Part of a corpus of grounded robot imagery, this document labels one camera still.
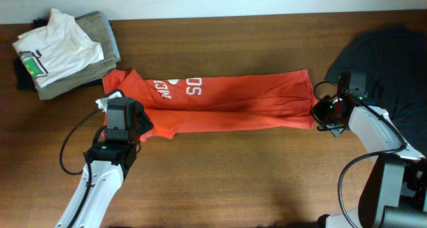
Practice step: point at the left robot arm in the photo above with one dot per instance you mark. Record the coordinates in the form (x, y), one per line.
(107, 162)

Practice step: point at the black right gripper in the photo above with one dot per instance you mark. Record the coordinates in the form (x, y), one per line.
(317, 110)

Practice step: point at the black folded garment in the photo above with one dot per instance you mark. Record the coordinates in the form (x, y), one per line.
(24, 80)

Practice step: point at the light blue folded garment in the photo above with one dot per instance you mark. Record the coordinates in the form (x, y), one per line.
(112, 38)

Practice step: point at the dark navy garment pile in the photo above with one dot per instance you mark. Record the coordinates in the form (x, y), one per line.
(393, 59)

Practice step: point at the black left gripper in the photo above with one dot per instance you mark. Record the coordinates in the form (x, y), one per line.
(146, 122)

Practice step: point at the olive folded garment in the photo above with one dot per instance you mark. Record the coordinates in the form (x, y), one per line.
(93, 25)

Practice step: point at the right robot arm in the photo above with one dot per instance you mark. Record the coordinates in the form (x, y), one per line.
(395, 192)

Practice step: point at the red orange t-shirt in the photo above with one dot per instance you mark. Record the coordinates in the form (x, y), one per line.
(219, 104)

